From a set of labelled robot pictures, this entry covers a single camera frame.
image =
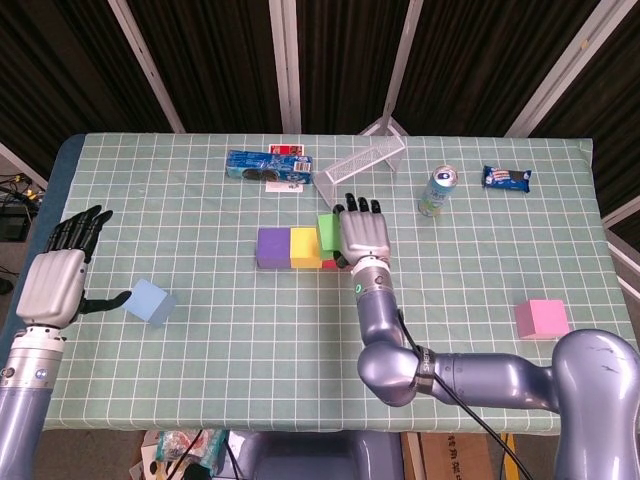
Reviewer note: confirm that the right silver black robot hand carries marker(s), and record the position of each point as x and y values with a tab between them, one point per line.
362	232

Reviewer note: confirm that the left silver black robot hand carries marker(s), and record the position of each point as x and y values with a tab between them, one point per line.
50	285

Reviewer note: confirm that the green foam cube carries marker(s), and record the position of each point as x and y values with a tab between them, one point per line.
329	232

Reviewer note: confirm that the magenta foam cube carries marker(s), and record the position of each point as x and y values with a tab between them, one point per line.
329	264

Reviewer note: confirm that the yellow foam cube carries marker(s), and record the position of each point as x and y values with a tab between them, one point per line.
305	247

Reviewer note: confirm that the purple foam cube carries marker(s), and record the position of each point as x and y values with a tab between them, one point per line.
274	247

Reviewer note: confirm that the light blue foam cube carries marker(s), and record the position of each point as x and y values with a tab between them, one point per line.
147	302

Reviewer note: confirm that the light pink foam cube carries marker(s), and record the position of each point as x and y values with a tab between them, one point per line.
542	320

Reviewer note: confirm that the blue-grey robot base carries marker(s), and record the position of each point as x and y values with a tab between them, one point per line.
310	457

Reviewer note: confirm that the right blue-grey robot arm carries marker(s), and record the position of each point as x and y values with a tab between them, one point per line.
480	380

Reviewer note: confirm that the black equipment box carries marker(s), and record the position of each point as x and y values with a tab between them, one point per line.
12	225

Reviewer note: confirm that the light blue drink can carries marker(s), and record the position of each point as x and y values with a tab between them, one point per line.
436	195

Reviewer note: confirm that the white paper card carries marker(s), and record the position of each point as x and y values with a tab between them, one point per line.
282	187

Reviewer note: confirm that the red card box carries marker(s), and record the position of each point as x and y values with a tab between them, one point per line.
287	149

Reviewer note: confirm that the blue cookie box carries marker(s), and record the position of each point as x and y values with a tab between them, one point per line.
270	167

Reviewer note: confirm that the blue snack packet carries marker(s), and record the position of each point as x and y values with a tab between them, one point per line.
506	179

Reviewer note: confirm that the green checked tablecloth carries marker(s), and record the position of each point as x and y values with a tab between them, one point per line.
250	350

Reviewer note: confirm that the teal snack bag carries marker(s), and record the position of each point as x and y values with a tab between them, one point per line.
175	445

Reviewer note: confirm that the dark pleated curtain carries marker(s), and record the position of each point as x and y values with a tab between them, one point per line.
225	60

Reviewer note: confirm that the brown cardboard box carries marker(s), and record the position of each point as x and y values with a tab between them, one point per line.
455	457

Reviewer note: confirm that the white frame bar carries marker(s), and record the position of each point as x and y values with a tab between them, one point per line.
622	212
625	267
22	167

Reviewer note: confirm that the white frame post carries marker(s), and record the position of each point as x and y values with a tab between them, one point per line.
562	65
150	75
292	65
402	50

